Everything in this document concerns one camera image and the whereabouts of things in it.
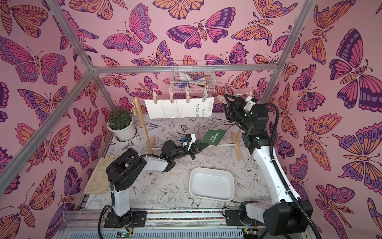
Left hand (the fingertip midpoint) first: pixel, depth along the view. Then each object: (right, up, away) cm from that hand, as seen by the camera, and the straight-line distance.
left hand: (209, 145), depth 76 cm
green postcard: (+2, +5, -5) cm, 7 cm away
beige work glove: (-63, -22, +10) cm, 67 cm away
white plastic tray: (+4, -23, +8) cm, 24 cm away
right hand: (+6, +22, -11) cm, 26 cm away
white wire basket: (-7, +42, +19) cm, 47 cm away
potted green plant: (-54, +11, +19) cm, 58 cm away
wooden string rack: (+21, 0, +26) cm, 34 cm away
